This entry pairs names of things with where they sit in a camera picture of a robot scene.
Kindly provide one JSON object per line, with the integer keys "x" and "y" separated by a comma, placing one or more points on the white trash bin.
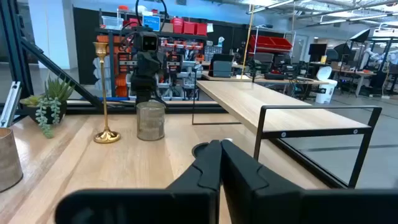
{"x": 325, "y": 85}

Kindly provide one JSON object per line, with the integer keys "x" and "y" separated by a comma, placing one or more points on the black equipment case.
{"x": 221, "y": 68}

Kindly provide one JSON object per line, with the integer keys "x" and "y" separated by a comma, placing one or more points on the wooden background desk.
{"x": 280, "y": 80}

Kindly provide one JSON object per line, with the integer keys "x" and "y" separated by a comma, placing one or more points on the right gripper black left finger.
{"x": 186, "y": 205}

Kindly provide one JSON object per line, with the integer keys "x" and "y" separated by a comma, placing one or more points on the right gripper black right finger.
{"x": 264, "y": 202}

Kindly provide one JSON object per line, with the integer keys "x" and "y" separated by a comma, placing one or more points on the black metal table frame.
{"x": 186, "y": 108}

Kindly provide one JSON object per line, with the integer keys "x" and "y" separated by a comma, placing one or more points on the red storage bin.
{"x": 201, "y": 29}
{"x": 189, "y": 28}
{"x": 178, "y": 25}

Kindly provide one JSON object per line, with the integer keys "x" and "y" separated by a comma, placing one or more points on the gold candlestick holder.
{"x": 107, "y": 137}

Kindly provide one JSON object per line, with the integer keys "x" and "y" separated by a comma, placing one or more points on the black monitor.
{"x": 317, "y": 52}

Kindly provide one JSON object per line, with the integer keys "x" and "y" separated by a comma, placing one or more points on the wooden shelf black frame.
{"x": 248, "y": 99}

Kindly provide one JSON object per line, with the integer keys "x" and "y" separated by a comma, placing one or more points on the silver aluminium extrusion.
{"x": 11, "y": 102}

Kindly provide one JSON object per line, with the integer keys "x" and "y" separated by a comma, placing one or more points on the storage rack orange bins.
{"x": 119, "y": 62}

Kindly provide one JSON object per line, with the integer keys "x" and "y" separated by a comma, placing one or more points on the succulent plant black pot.
{"x": 46, "y": 113}

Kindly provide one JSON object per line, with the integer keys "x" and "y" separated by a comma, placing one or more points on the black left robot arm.
{"x": 144, "y": 87}

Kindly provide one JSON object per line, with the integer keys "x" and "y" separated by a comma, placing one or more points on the black round table grommet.
{"x": 199, "y": 150}

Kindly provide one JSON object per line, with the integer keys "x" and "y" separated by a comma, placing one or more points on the blue sign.
{"x": 151, "y": 22}

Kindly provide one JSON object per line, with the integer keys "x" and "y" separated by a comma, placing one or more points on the clear plastic bin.
{"x": 112, "y": 22}

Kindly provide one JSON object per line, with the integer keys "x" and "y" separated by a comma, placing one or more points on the yellow pole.
{"x": 248, "y": 37}

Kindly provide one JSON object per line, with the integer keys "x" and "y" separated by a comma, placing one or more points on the red tilted bin rack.
{"x": 270, "y": 43}

